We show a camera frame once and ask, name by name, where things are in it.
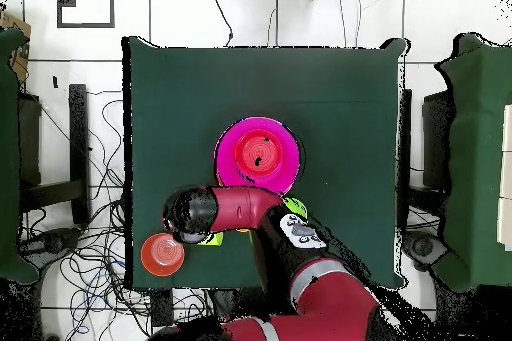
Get lime yellow cup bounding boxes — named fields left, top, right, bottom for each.
left=197, top=231, right=224, bottom=247

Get dark green tablecloth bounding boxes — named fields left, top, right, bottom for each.
left=121, top=36, right=409, bottom=291

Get cardboard box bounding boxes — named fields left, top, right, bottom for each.
left=0, top=12, right=32, bottom=83

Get green covered side table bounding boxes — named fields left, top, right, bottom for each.
left=435, top=32, right=512, bottom=294
left=0, top=28, right=41, bottom=286

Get tangle of floor cables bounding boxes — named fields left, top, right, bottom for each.
left=17, top=90, right=213, bottom=338

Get black power strip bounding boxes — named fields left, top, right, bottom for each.
left=150, top=288, right=174, bottom=328

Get large pink bowl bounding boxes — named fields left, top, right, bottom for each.
left=214, top=116, right=302, bottom=197

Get grey pedestal foot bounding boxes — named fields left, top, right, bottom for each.
left=23, top=226, right=83, bottom=266
left=401, top=230, right=449, bottom=274

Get red-orange bowl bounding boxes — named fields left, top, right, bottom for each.
left=234, top=128, right=284, bottom=177
left=139, top=232, right=186, bottom=277

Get black floor cable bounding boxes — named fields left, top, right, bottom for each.
left=210, top=0, right=234, bottom=47

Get black square floor frame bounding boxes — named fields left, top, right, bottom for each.
left=56, top=0, right=116, bottom=29

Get blue cable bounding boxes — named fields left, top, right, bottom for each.
left=69, top=260, right=126, bottom=336

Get black stand frame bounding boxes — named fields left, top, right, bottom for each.
left=19, top=83, right=91, bottom=226

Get small green bowl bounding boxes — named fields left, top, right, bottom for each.
left=281, top=197, right=309, bottom=223

